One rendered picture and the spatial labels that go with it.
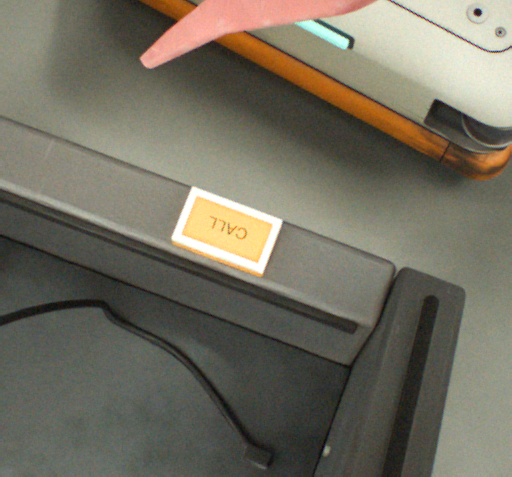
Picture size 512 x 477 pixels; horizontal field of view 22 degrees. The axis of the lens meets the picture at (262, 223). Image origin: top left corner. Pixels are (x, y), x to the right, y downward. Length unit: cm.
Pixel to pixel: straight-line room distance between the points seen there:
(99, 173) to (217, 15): 41
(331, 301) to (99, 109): 107
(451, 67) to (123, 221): 83
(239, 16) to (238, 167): 141
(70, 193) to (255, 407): 18
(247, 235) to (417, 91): 85
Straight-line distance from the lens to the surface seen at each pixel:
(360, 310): 69
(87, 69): 175
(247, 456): 79
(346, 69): 156
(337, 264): 69
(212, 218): 68
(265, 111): 173
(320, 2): 28
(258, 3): 29
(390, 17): 148
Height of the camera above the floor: 162
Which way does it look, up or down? 75 degrees down
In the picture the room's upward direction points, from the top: 9 degrees clockwise
